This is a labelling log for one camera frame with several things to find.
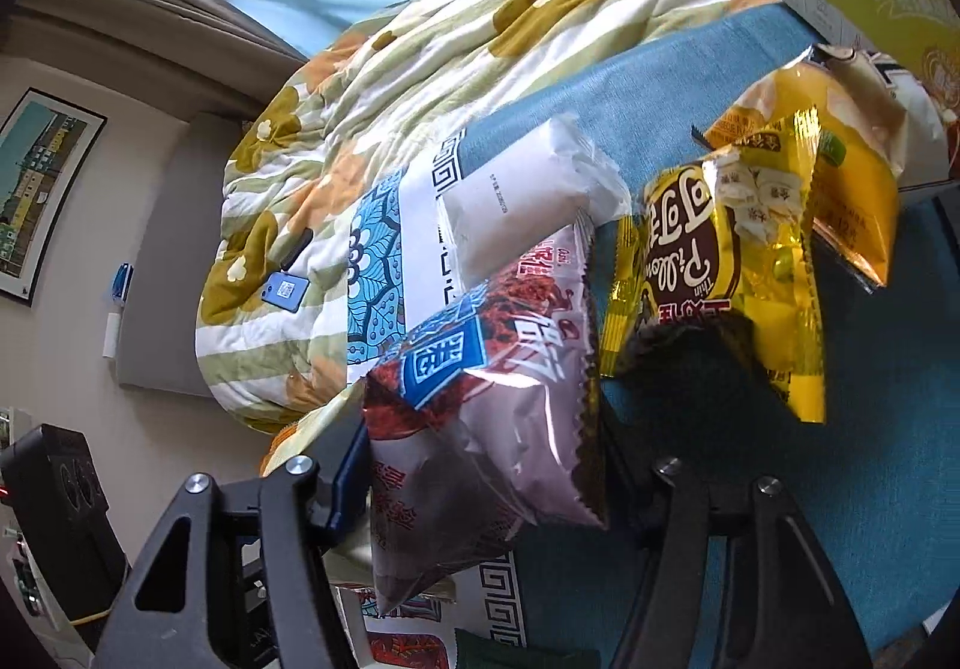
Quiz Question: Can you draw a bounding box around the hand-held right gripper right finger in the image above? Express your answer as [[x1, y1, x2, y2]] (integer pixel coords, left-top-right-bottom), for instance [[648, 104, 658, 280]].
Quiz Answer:
[[606, 330, 875, 669]]

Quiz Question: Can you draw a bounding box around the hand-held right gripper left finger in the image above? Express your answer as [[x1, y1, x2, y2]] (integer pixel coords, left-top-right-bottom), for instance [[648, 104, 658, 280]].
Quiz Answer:
[[94, 425, 376, 669]]

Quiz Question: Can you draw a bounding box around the red and mauve chip bag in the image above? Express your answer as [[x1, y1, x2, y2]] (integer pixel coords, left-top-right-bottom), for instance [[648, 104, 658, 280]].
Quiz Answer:
[[362, 211, 610, 619]]

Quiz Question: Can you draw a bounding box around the yellow and brown candy bag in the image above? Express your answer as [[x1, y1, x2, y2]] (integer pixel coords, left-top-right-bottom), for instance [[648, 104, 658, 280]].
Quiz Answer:
[[598, 106, 827, 425]]

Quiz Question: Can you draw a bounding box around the plain white bag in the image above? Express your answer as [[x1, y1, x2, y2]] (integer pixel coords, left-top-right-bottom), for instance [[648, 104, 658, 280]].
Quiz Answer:
[[435, 114, 635, 296]]

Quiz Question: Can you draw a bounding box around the orange and cream chip bag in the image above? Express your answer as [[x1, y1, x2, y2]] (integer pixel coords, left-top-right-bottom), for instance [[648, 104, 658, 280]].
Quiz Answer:
[[703, 43, 950, 293]]

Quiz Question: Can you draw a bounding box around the blue phone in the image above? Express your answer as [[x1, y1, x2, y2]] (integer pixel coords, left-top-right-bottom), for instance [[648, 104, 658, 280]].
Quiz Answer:
[[262, 272, 311, 312]]

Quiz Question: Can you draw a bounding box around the small black remote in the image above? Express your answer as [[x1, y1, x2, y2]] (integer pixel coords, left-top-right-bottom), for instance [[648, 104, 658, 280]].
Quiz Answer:
[[280, 227, 315, 269]]

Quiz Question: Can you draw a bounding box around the grey headboard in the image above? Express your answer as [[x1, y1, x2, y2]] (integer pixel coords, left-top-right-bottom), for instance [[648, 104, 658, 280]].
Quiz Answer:
[[115, 109, 261, 401]]

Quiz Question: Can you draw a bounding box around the floral striped blanket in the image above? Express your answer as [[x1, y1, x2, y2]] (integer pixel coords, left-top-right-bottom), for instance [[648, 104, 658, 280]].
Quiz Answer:
[[195, 0, 785, 435]]

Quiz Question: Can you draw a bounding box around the brown curtain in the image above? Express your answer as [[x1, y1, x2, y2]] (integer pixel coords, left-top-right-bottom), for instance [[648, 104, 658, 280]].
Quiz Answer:
[[13, 0, 310, 116]]

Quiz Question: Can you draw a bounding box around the framed wall picture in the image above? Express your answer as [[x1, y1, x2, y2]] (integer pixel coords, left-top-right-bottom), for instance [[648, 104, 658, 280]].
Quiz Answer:
[[0, 87, 109, 305]]

